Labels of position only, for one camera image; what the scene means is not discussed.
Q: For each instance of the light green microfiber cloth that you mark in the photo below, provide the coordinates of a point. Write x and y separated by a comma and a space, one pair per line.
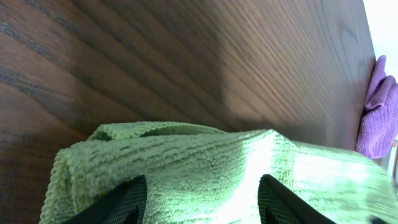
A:
199, 174

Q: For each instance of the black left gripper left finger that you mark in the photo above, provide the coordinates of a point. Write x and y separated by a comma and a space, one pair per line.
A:
125, 204

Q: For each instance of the crumpled purple cloth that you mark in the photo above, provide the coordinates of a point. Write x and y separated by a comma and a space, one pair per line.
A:
378, 126

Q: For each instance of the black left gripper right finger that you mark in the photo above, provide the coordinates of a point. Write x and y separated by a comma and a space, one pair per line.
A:
279, 205

